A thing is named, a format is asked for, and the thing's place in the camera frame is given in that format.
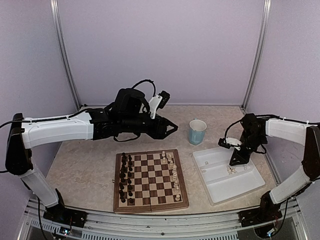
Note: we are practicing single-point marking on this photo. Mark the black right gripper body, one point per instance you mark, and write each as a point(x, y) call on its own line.
point(245, 158)

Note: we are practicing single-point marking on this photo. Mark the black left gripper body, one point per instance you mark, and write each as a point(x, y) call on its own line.
point(157, 132)

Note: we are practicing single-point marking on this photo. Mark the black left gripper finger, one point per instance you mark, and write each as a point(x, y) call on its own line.
point(169, 132)
point(169, 123)

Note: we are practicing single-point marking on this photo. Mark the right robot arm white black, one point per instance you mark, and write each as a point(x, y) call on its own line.
point(255, 131)

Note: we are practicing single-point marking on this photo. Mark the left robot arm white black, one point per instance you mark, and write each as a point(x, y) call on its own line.
point(129, 113)

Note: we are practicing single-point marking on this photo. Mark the cream pawn on board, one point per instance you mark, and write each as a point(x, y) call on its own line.
point(164, 160)

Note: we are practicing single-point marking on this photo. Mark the row of black chess pieces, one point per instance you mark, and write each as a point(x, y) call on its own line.
point(126, 189)

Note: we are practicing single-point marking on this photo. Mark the light blue mug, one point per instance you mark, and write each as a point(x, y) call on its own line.
point(197, 129)

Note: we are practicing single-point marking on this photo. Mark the white plastic divided tray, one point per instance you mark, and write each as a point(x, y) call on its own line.
point(211, 165)

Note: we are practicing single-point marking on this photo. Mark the wooden chessboard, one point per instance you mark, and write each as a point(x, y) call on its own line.
point(153, 185)

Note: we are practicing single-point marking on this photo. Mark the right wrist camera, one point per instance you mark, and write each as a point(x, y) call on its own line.
point(222, 143)

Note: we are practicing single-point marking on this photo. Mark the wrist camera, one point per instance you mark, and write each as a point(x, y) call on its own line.
point(222, 143)
point(165, 98)

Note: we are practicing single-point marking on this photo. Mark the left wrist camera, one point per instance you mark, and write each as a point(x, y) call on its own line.
point(165, 98)

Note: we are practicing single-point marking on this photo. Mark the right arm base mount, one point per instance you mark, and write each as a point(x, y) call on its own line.
point(267, 211)

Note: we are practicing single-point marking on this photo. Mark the right aluminium corner post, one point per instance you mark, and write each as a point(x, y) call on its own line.
point(258, 54)

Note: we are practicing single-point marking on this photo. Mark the aluminium corner post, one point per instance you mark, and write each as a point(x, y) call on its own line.
point(258, 54)
point(54, 5)

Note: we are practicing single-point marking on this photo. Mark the front aluminium rail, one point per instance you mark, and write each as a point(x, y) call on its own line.
point(223, 225)

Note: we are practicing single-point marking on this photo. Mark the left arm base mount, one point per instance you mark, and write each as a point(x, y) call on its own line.
point(66, 216)

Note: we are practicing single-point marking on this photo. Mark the left aluminium corner post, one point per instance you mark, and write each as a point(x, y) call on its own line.
point(54, 5)

